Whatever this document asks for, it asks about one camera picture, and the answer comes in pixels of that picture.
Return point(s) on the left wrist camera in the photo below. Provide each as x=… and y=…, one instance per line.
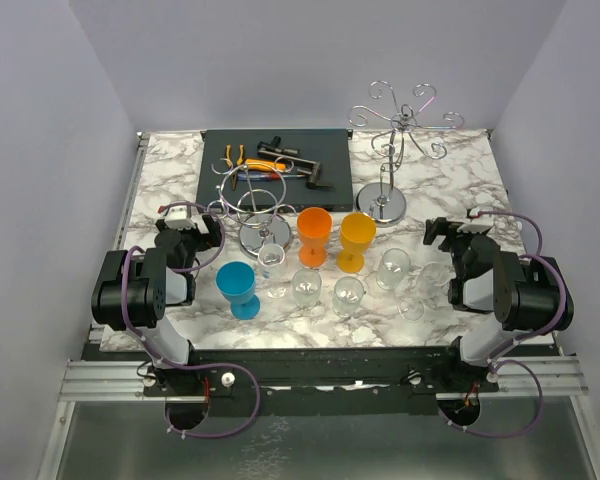
x=176, y=214

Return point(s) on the orange plastic goblet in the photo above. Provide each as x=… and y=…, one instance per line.
x=314, y=228

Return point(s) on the red blue screwdriver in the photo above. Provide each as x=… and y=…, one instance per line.
x=262, y=176

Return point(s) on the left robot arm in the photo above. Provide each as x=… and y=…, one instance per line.
x=136, y=286

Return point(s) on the lying clear wine glass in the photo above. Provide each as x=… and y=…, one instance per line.
x=431, y=282

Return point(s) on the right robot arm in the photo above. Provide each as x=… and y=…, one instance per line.
x=522, y=296

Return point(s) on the ribbed clear wine glass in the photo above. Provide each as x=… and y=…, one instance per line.
x=394, y=265

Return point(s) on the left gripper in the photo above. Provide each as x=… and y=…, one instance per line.
x=211, y=238

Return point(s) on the clear tumbler glass left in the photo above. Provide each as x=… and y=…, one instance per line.
x=306, y=287

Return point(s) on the dark metal T tool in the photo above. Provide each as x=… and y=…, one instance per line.
x=274, y=146

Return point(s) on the clear stemmed glass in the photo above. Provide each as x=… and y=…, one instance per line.
x=274, y=270

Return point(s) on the black mounting base rail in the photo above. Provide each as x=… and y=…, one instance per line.
x=308, y=382

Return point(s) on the blue plastic goblet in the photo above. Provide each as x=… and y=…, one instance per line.
x=236, y=282

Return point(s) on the tall chrome glass rack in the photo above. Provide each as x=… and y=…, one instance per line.
x=382, y=200

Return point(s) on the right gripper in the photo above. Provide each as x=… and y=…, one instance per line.
x=443, y=227

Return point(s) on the dark grey tray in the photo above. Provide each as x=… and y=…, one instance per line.
x=328, y=147

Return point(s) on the small chrome ring rack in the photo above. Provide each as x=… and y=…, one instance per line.
x=258, y=212

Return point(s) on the yellow plastic goblet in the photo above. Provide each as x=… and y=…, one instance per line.
x=357, y=231

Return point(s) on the orange handled pliers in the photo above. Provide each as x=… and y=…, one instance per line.
x=235, y=167

